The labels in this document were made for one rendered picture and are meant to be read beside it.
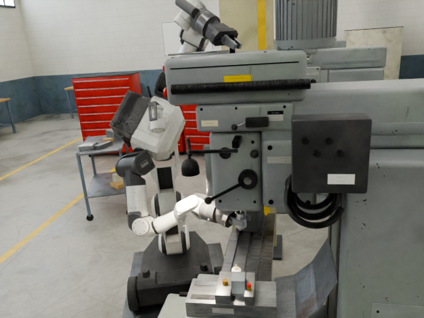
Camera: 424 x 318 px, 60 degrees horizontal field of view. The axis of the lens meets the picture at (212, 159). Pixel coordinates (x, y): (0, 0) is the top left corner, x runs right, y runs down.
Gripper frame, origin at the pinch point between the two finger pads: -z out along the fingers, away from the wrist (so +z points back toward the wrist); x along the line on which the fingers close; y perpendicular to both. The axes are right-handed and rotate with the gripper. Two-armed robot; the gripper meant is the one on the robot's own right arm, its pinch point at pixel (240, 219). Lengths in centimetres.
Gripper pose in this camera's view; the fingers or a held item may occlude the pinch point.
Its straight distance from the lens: 152.2
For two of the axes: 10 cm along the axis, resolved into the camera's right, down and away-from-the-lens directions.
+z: -8.1, -1.4, 5.7
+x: 5.9, -2.9, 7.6
